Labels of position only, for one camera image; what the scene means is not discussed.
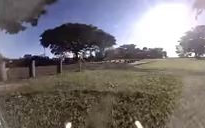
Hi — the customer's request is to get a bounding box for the row of distant trees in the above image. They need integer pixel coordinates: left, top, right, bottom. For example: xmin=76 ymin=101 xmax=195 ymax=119
xmin=102 ymin=43 xmax=168 ymax=61

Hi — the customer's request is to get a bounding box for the large broad-crowned tree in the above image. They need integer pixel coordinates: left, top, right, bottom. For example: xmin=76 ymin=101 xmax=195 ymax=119
xmin=39 ymin=22 xmax=118 ymax=62

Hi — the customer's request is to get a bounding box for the robot's own part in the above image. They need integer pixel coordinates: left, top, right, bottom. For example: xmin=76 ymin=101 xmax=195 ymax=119
xmin=65 ymin=121 xmax=73 ymax=128
xmin=134 ymin=120 xmax=144 ymax=128

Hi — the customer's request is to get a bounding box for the grey road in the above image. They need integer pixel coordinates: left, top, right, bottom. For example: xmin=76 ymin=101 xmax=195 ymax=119
xmin=4 ymin=63 xmax=104 ymax=81

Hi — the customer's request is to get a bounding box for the green grass field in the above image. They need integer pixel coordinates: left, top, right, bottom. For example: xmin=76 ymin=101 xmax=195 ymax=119
xmin=0 ymin=57 xmax=205 ymax=128

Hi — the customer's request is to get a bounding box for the overhanging tree foliage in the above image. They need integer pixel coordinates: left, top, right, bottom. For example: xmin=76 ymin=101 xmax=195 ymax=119
xmin=0 ymin=0 xmax=58 ymax=35

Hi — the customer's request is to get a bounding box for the round dark tree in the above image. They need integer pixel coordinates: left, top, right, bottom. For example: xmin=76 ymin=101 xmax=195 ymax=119
xmin=175 ymin=24 xmax=205 ymax=59

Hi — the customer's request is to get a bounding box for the dark hedge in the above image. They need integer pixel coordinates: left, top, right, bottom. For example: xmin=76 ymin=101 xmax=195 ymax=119
xmin=8 ymin=53 xmax=79 ymax=67

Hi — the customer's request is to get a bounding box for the grey worn path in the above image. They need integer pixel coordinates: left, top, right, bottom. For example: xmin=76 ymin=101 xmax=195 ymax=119
xmin=166 ymin=68 xmax=205 ymax=128

